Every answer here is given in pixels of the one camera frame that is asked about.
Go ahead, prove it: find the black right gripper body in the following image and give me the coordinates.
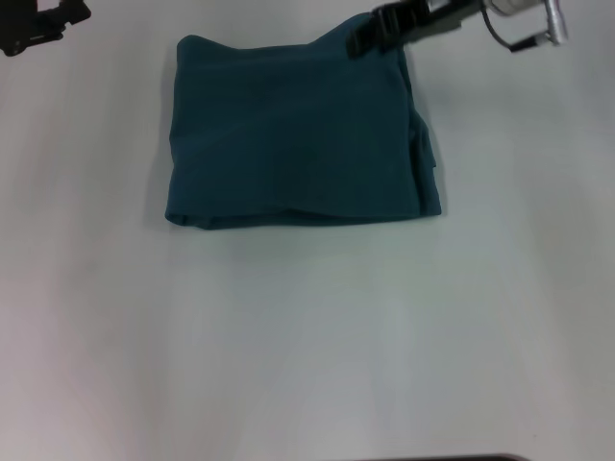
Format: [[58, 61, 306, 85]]
[[372, 0, 486, 52]]

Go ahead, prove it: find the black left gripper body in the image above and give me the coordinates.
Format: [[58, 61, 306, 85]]
[[0, 0, 73, 58]]

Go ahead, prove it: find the teal blue printed t-shirt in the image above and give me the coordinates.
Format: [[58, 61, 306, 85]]
[[163, 12, 443, 231]]

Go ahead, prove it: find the dark grey gripper cable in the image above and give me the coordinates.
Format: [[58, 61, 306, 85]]
[[481, 8, 549, 54]]

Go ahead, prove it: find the silver cable connector plug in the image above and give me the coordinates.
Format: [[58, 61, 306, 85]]
[[542, 0, 569, 48]]

